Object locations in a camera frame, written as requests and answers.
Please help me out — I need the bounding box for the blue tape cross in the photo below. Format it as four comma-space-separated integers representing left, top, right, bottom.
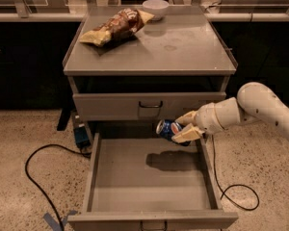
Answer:
42, 209, 78, 231

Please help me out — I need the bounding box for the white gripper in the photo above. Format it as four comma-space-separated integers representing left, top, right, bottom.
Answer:
171, 103, 223, 143

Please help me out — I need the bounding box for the black cable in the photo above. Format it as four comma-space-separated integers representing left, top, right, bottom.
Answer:
210, 134, 260, 212
24, 143, 92, 231

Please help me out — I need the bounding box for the closed top drawer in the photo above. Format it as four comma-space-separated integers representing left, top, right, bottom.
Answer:
73, 92, 225, 120

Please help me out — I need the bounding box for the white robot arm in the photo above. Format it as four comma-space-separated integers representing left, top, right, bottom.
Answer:
171, 82, 289, 143

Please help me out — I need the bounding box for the grey drawer cabinet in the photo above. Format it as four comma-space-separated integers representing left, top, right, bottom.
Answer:
64, 6, 237, 135

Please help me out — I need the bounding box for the black top drawer handle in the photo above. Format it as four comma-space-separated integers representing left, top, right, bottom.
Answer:
138, 101, 164, 109

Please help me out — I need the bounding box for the blue power box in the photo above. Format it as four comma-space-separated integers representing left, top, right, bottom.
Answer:
73, 126, 91, 149

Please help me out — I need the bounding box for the white bowl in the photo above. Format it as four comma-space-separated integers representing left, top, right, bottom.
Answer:
143, 0, 170, 21

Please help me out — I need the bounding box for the black drawer handle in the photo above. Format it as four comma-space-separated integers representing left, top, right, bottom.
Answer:
140, 221, 168, 231
138, 101, 164, 109

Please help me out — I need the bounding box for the black cable right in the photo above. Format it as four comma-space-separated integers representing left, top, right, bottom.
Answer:
210, 134, 260, 212

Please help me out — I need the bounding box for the brown chip bag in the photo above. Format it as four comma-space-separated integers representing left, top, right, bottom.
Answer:
80, 8, 154, 47

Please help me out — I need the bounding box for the open middle drawer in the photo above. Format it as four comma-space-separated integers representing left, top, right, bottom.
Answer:
68, 133, 238, 231

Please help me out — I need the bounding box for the black cable left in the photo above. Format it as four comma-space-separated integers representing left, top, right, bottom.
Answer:
24, 143, 92, 231

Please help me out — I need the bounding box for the black middle drawer handle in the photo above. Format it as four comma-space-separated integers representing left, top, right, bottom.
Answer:
140, 221, 168, 231

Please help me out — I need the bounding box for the blue pepsi can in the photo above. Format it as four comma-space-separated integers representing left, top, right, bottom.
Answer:
156, 119, 183, 142

